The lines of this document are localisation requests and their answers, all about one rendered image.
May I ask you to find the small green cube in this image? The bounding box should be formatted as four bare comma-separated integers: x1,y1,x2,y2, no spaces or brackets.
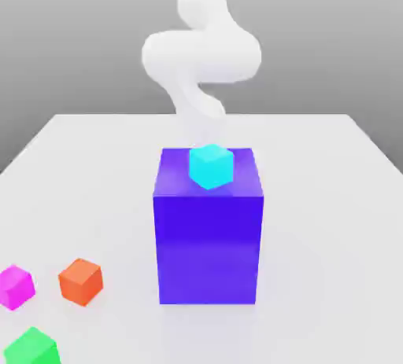
2,325,62,364

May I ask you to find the small orange cube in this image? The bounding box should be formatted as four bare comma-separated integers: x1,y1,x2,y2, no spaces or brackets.
57,257,105,307

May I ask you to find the small magenta cube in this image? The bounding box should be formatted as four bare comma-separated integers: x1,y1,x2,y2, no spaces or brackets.
0,263,36,312

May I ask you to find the small cyan cube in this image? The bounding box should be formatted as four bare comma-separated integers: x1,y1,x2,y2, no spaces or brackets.
188,143,235,191

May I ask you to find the large purple box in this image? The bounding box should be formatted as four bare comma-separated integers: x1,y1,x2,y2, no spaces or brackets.
152,147,264,306

